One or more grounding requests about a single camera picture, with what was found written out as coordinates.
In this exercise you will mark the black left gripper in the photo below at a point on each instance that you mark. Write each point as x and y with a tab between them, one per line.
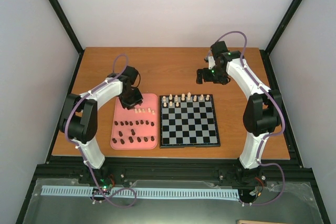
130	106

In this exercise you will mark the black aluminium frame rail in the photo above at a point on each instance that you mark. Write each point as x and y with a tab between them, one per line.
122	170

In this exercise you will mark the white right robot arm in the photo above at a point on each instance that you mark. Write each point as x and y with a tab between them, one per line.
262	112

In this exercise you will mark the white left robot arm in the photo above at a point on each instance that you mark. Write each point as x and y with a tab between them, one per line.
79	117

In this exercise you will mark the black and grey chessboard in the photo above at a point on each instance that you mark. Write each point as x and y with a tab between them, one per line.
191	124

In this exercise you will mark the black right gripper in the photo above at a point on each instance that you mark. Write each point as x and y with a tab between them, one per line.
223	80

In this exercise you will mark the pink plastic tray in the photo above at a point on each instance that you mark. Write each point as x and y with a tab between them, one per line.
136	137

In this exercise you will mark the light blue cable duct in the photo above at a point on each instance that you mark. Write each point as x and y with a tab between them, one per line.
142	193

